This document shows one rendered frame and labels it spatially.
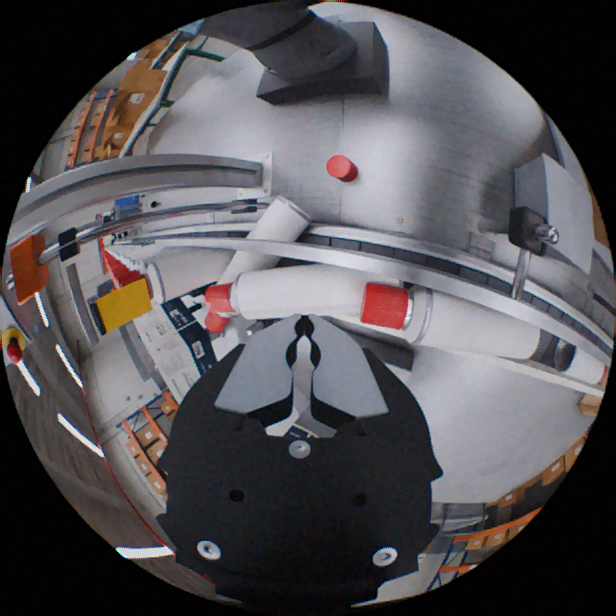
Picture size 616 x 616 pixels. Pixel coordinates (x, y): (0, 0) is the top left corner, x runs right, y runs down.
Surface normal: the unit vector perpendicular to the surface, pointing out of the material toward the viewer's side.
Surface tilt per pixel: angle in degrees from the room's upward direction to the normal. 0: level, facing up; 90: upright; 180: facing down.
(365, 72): 1
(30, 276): 90
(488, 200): 0
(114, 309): 90
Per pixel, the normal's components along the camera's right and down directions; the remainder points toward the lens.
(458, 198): -0.50, 0.37
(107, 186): 0.86, 0.26
